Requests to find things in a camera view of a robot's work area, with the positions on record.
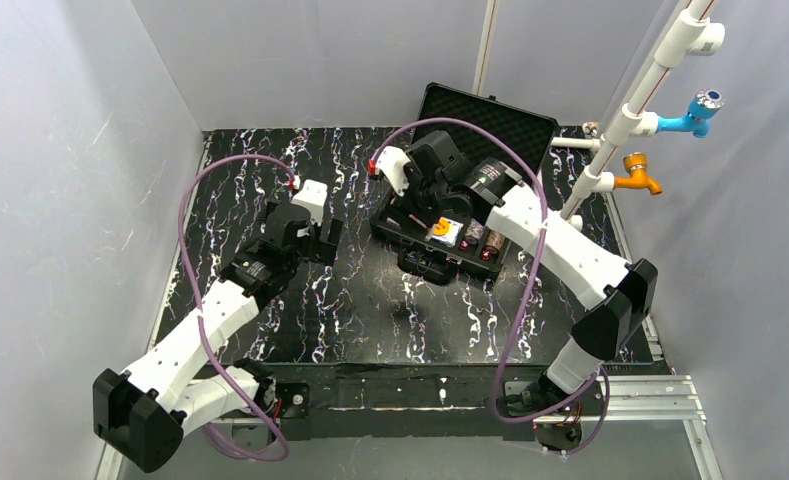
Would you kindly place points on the orange dealer button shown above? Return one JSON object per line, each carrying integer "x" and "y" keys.
{"x": 442, "y": 228}

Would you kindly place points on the black poker set case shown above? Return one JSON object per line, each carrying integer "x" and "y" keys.
{"x": 509, "y": 143}

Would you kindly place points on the blue plastic tap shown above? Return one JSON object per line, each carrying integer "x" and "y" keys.
{"x": 701, "y": 109}

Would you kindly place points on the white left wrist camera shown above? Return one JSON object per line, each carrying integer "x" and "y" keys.
{"x": 312, "y": 196}

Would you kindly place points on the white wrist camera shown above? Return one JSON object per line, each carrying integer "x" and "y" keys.
{"x": 389, "y": 163}
{"x": 312, "y": 196}

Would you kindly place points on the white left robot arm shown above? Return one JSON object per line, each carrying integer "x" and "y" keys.
{"x": 146, "y": 411}

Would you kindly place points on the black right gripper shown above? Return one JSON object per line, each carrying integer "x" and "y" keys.
{"x": 406, "y": 201}

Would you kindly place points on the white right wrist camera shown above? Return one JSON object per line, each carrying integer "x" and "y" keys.
{"x": 389, "y": 163}

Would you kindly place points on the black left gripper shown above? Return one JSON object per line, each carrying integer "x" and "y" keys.
{"x": 331, "y": 234}

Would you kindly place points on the orange plastic tap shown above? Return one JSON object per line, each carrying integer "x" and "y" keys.
{"x": 637, "y": 178}

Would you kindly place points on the white pvc pipe frame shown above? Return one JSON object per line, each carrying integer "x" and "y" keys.
{"x": 690, "y": 33}

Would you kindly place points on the green chip stack in case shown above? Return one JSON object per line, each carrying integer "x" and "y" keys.
{"x": 493, "y": 245}

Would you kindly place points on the purple chip stack in case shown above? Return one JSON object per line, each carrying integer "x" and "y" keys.
{"x": 473, "y": 234}

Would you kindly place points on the blue card deck in case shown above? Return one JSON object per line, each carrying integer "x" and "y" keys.
{"x": 451, "y": 239}

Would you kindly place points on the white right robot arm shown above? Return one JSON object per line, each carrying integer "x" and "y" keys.
{"x": 615, "y": 293}

